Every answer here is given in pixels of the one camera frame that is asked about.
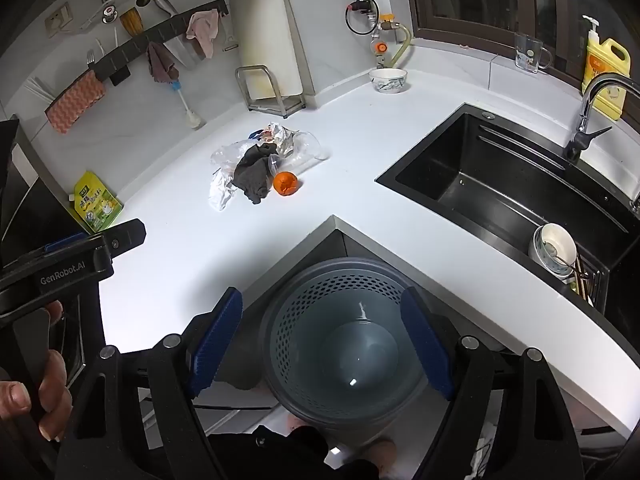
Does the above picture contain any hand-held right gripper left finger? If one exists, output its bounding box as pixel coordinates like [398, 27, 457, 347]
[62, 287, 245, 480]

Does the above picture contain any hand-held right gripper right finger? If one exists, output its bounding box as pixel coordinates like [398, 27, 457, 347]
[400, 287, 586, 480]

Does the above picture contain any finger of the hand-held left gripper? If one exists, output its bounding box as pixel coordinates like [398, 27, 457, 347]
[42, 232, 90, 257]
[101, 219, 147, 263]

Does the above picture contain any white plastic wrapper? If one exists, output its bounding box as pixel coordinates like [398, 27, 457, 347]
[208, 172, 241, 213]

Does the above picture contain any grey perforated trash basket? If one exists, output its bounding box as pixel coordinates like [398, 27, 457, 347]
[258, 257, 442, 437]

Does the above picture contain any clear plastic bag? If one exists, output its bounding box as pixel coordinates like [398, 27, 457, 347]
[210, 141, 261, 172]

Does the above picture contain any dark grey cloth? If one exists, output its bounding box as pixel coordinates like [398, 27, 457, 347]
[233, 143, 279, 206]

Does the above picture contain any orange fruit peel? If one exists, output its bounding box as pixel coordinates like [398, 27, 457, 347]
[272, 171, 300, 196]

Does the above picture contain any foil wrapper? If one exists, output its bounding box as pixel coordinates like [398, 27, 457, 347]
[260, 122, 301, 157]

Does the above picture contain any clear plastic cup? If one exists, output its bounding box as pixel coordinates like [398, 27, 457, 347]
[270, 131, 332, 177]

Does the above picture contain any person's left hand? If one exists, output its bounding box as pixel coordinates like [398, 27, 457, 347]
[0, 300, 74, 443]

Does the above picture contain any green yellow pouch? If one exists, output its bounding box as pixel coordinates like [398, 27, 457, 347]
[67, 170, 125, 234]

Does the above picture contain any white bottle brush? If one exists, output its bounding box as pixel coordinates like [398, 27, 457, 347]
[171, 79, 206, 130]

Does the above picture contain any blue patterned bowl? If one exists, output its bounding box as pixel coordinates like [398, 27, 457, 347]
[529, 232, 572, 281]

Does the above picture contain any pink wavy sponge cloth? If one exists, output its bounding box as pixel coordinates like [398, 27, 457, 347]
[45, 71, 107, 135]

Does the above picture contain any plain white bowl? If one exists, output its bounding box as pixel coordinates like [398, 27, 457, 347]
[535, 222, 577, 274]

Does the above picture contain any dark chopsticks bundle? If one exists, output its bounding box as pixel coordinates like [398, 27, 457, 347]
[570, 255, 599, 307]

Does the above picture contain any black sink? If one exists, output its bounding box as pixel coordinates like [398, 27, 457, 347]
[375, 102, 640, 322]

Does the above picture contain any brown cloth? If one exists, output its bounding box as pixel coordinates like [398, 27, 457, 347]
[146, 41, 180, 85]

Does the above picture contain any steel cleaver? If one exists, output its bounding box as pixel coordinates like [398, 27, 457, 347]
[150, 0, 199, 69]

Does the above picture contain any steel cutting board rack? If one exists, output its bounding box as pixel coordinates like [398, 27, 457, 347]
[235, 64, 307, 119]

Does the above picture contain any brown chopstick holder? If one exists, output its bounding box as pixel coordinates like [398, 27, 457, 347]
[119, 6, 146, 37]

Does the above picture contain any white cutting board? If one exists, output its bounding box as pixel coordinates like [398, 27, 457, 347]
[231, 0, 307, 102]

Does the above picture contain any white patterned bowl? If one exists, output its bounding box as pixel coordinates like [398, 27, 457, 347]
[369, 67, 409, 95]

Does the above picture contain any chrome faucet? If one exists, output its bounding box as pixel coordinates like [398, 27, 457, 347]
[564, 72, 640, 164]

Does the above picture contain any gas valve with regulator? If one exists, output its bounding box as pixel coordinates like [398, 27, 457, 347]
[370, 12, 401, 69]

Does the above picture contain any glass mug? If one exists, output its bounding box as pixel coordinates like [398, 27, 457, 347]
[514, 32, 555, 74]

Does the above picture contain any yellow detergent bottle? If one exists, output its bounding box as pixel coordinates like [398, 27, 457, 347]
[580, 15, 632, 121]

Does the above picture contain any black wall rack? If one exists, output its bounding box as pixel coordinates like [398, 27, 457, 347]
[92, 0, 230, 84]

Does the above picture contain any wall socket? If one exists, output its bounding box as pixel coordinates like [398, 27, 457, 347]
[45, 2, 74, 39]

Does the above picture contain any olive gas hose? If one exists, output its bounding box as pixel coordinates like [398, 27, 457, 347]
[387, 24, 414, 69]

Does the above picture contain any black cable loop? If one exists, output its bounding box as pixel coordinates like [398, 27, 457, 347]
[344, 0, 381, 36]

